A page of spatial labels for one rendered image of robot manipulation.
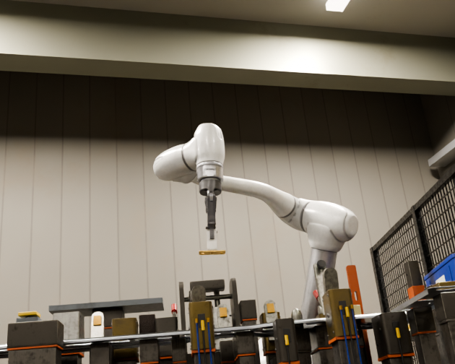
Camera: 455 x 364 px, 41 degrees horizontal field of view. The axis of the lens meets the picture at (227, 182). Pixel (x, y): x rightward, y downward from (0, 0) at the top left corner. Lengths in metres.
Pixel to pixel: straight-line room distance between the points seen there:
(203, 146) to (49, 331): 0.80
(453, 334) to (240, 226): 3.32
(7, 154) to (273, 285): 2.18
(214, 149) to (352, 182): 3.22
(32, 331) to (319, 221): 1.16
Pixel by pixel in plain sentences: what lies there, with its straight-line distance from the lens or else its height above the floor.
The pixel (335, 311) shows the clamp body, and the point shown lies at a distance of 1.54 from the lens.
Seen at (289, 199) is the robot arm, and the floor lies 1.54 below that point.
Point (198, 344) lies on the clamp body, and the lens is 1.51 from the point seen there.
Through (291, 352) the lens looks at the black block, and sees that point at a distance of 1.55.
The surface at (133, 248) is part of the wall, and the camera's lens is 4.43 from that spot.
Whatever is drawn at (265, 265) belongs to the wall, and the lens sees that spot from 4.60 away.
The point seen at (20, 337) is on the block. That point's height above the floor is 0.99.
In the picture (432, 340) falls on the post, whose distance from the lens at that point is 1.64.
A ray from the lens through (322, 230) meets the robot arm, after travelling 2.28.
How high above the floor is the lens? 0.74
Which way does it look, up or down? 22 degrees up
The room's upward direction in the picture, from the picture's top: 5 degrees counter-clockwise
